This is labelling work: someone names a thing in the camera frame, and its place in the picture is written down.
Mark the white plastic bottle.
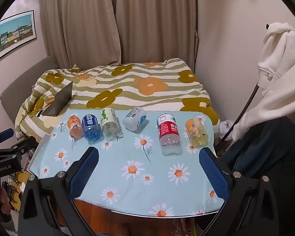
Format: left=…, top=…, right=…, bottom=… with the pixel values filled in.
left=122, top=107, right=147, bottom=131

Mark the beige curtain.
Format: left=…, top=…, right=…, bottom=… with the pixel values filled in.
left=39, top=0, right=122, bottom=69
left=108, top=0, right=198, bottom=65

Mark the white hoodie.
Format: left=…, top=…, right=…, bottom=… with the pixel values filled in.
left=232, top=22, right=295, bottom=142

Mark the red label plastic bottle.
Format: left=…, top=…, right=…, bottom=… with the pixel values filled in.
left=157, top=113, right=182, bottom=156

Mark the green label plastic bottle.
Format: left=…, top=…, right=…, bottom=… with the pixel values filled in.
left=100, top=108, right=121, bottom=136

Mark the black curved pole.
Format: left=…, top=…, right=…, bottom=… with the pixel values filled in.
left=216, top=83, right=259, bottom=151

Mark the grey laptop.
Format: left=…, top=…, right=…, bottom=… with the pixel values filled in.
left=41, top=81, right=74, bottom=117

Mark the grey upholstered headboard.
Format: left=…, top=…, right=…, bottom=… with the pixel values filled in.
left=0, top=55, right=60, bottom=121

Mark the framed wall poster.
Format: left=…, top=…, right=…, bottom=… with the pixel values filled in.
left=0, top=10, right=37, bottom=61

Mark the white plastic bag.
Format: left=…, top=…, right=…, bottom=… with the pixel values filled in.
left=218, top=120, right=234, bottom=141

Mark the yellow patterned object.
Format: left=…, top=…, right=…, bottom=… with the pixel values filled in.
left=9, top=170, right=31, bottom=211

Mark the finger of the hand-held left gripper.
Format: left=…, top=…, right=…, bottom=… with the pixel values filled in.
left=0, top=128, right=15, bottom=150
left=5, top=136, right=39, bottom=158

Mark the light blue daisy tablecloth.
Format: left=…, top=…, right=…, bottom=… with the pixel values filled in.
left=29, top=109, right=227, bottom=217

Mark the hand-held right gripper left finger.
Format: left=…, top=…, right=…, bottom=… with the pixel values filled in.
left=18, top=147, right=99, bottom=236

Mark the orange label plastic bottle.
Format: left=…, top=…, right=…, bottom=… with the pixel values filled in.
left=67, top=115, right=84, bottom=139

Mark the person's left hand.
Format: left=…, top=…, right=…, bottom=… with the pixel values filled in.
left=0, top=183, right=11, bottom=212

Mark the floral striped blanket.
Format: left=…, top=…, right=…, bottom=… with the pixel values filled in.
left=15, top=58, right=221, bottom=139

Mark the yellow label plastic bottle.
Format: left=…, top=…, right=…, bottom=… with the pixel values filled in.
left=185, top=118, right=210, bottom=147

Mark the blue label plastic bottle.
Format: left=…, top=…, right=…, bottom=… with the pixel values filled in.
left=82, top=114, right=102, bottom=140

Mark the dark hanging garment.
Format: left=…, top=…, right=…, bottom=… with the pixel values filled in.
left=216, top=115, right=295, bottom=203

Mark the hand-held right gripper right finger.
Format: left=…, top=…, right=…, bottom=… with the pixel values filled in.
left=198, top=146, right=280, bottom=236

